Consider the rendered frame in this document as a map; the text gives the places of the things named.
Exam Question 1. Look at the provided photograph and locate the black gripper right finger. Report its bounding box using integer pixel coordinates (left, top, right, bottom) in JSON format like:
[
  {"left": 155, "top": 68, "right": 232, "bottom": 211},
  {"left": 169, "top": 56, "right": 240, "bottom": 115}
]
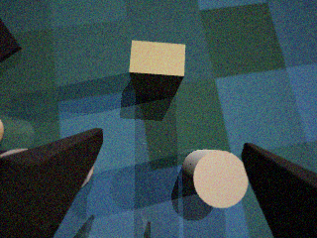
[{"left": 242, "top": 143, "right": 317, "bottom": 238}]

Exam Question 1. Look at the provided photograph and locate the black flat bar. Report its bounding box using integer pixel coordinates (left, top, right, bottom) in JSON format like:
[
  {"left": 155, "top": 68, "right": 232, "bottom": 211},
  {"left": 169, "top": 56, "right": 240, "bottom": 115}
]
[{"left": 0, "top": 19, "right": 21, "bottom": 62}]

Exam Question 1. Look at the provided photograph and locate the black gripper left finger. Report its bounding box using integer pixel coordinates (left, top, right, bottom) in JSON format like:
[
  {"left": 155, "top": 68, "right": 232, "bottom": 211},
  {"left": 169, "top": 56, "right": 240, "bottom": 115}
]
[{"left": 0, "top": 128, "right": 103, "bottom": 238}]

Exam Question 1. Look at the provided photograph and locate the tan block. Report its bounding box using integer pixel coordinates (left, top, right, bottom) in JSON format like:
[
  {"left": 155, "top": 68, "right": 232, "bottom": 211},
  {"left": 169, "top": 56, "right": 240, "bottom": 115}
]
[{"left": 129, "top": 40, "right": 185, "bottom": 96}]

